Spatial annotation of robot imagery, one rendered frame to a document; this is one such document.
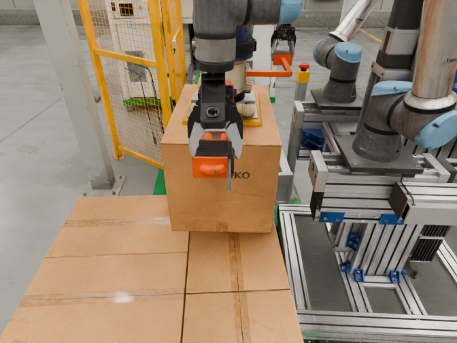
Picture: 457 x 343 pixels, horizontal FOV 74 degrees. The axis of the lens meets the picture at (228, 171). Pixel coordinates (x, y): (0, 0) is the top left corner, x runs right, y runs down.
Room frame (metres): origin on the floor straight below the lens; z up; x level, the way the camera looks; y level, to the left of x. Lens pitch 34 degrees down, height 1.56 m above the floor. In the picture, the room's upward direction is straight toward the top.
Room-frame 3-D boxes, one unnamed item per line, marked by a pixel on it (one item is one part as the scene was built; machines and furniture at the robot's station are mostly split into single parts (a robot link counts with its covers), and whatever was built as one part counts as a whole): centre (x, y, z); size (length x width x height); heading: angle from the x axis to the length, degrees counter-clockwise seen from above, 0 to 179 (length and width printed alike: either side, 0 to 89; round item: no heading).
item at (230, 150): (0.63, -0.02, 1.20); 0.31 x 0.03 x 0.05; 179
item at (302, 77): (1.96, -0.48, 0.50); 0.07 x 0.07 x 1.00; 3
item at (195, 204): (1.17, 0.02, 0.87); 0.60 x 0.40 x 0.40; 179
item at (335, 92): (1.39, -0.52, 1.09); 0.15 x 0.15 x 0.10
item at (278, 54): (1.47, -0.25, 1.20); 0.09 x 0.08 x 0.05; 89
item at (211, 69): (0.60, 0.03, 1.34); 0.09 x 0.08 x 0.12; 179
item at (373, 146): (0.89, -0.50, 1.09); 0.15 x 0.15 x 0.10
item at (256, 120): (1.17, -0.08, 1.10); 0.34 x 0.10 x 0.05; 179
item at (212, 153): (0.57, 0.04, 1.20); 0.08 x 0.07 x 0.05; 179
